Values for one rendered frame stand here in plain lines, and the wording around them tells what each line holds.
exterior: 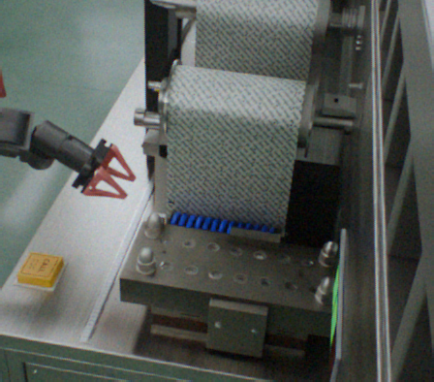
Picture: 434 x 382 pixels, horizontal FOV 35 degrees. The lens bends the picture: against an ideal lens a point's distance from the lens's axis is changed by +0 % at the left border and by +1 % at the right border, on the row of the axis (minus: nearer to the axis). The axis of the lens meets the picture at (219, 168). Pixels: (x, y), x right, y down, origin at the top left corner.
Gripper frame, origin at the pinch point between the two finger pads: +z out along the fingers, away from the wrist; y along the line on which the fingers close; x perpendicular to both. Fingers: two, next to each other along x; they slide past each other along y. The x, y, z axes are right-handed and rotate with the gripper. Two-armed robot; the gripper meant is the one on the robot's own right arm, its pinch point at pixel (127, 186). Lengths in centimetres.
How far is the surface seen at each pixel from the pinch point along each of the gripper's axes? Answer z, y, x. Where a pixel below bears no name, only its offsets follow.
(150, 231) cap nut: 7.7, 7.9, 0.3
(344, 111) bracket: 23.4, -3.9, 37.1
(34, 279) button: -5.2, 12.9, -21.6
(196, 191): 11.3, -0.2, 7.7
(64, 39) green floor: -57, -273, -152
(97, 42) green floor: -39, -275, -142
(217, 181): 13.3, -0.2, 12.3
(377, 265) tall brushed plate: 18, 52, 51
